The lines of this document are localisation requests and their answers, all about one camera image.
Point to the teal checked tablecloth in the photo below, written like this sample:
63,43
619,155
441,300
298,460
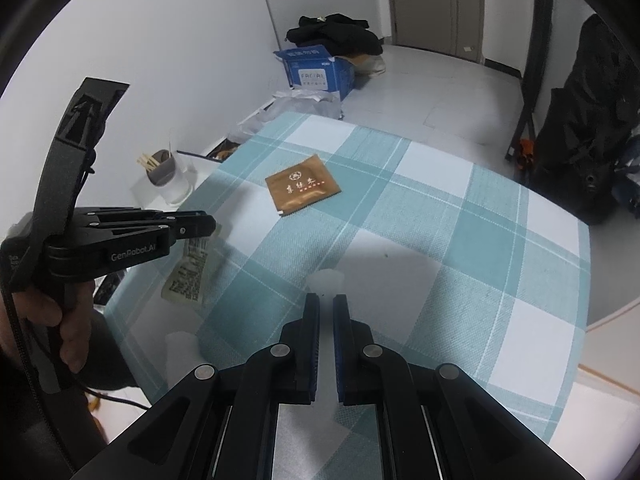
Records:
400,270

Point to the cream snack wrapper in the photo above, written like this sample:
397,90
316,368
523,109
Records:
189,272

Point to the person's left forearm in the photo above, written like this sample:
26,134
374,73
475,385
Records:
25,410

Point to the black clothes pile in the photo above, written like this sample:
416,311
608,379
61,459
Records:
335,34

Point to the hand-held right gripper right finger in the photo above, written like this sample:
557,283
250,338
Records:
341,350

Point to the black backpack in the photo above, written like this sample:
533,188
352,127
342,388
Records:
590,125

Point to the grey-brown door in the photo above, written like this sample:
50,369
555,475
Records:
445,5

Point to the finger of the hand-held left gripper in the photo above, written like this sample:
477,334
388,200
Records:
192,225

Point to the person's left hand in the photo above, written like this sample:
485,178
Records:
75,330

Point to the bundle of wooden chopsticks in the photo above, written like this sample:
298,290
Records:
147,161

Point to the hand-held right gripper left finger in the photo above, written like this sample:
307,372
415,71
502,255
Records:
312,345

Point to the white cup with grey sleeve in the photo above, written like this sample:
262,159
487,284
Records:
167,177

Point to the grey plastic mailing bag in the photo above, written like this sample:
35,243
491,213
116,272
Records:
295,107

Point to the blue cardboard box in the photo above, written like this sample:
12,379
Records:
315,72

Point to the orange tool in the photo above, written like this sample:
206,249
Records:
525,152

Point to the brown sachet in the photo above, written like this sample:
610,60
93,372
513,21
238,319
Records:
302,185

